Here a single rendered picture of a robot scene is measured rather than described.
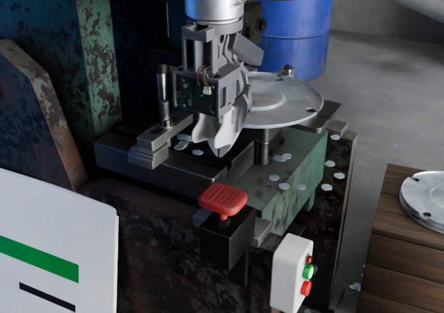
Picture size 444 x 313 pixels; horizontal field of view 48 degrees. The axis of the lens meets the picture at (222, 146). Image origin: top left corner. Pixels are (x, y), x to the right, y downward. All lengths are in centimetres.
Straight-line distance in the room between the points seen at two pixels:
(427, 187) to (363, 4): 297
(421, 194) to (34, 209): 107
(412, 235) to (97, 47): 95
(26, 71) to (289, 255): 65
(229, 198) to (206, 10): 31
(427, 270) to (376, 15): 316
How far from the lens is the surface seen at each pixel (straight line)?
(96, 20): 108
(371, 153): 254
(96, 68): 110
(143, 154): 98
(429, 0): 77
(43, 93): 112
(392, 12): 439
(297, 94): 111
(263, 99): 107
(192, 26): 63
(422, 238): 146
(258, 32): 106
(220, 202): 78
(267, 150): 108
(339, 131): 129
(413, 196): 157
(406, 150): 263
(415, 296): 158
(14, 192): 128
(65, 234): 122
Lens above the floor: 122
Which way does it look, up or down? 29 degrees down
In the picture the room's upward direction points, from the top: straight up
